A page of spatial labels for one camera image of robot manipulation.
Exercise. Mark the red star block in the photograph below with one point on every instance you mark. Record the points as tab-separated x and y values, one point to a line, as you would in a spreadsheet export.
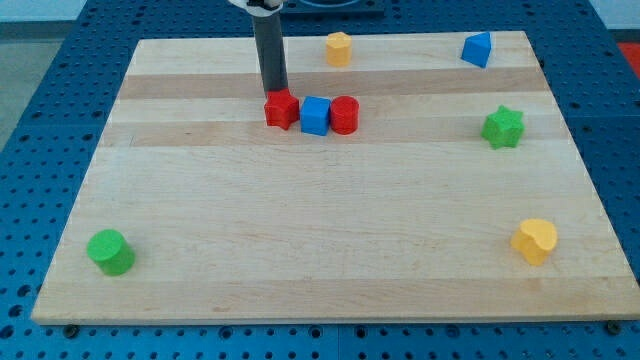
281	109

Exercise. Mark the yellow heart block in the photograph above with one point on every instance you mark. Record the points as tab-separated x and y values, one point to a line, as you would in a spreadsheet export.
535	239

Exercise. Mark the red cylinder block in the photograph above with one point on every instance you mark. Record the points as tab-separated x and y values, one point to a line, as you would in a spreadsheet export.
344	115

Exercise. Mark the blue cube block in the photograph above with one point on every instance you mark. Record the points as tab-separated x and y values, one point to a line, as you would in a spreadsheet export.
314	115

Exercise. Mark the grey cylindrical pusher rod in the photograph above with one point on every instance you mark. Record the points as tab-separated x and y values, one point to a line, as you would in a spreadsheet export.
270	50

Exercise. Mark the green cylinder block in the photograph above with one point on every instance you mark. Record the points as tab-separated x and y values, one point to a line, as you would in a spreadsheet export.
110	252

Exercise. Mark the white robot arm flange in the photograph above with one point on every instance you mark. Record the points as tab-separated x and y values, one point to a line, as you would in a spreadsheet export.
259	8

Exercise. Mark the blue triangular prism block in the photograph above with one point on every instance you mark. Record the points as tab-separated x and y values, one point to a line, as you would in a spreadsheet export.
477	49

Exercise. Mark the yellow hexagon block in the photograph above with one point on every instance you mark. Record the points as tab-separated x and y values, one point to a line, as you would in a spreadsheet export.
338	49

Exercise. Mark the green star block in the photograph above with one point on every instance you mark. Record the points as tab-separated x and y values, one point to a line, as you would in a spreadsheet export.
503	128

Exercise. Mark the light wooden board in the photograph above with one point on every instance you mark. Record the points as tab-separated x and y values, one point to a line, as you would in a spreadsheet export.
408	219

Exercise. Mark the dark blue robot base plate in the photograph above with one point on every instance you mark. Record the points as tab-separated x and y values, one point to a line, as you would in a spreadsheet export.
333	7

